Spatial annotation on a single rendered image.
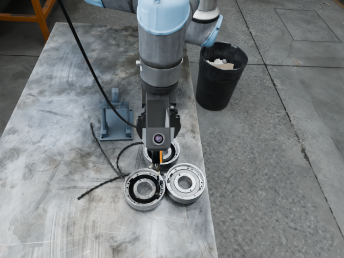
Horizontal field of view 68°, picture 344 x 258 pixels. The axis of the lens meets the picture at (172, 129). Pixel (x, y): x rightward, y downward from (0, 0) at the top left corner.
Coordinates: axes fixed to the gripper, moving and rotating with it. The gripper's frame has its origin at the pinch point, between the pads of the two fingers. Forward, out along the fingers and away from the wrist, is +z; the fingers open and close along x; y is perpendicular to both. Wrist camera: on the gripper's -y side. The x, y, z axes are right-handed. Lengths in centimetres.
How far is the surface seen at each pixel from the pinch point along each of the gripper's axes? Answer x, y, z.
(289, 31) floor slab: -168, 221, 94
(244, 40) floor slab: -108, 201, 94
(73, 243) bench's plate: 19.9, -17.1, 12.9
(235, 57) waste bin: -67, 120, 58
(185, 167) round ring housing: -7.9, 0.1, 10.1
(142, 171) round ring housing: 3.7, -0.8, 10.0
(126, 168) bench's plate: 8.2, 2.3, 13.0
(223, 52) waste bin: -60, 126, 59
